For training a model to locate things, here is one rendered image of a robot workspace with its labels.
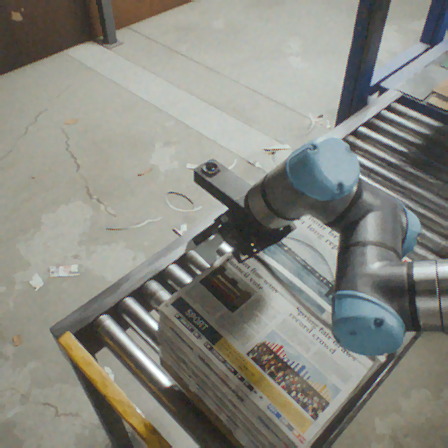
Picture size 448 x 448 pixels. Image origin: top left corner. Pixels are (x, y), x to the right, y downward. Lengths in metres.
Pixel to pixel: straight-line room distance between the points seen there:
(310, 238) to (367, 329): 0.35
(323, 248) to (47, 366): 1.38
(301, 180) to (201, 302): 0.27
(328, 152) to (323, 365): 0.31
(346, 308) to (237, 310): 0.26
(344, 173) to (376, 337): 0.18
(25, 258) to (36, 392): 0.67
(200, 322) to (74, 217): 1.78
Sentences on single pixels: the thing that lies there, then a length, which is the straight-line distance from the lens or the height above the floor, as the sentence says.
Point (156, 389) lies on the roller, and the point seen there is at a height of 0.80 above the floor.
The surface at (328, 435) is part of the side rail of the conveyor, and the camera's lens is 0.93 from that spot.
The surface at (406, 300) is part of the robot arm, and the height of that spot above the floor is 1.26.
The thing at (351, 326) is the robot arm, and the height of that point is 1.24.
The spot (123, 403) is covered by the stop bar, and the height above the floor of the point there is 0.82.
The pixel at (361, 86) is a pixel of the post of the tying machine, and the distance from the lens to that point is 1.88.
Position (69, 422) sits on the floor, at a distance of 1.85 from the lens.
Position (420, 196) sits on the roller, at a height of 0.79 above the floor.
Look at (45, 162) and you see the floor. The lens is 2.82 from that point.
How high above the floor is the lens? 1.66
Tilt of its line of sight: 47 degrees down
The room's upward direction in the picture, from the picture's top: straight up
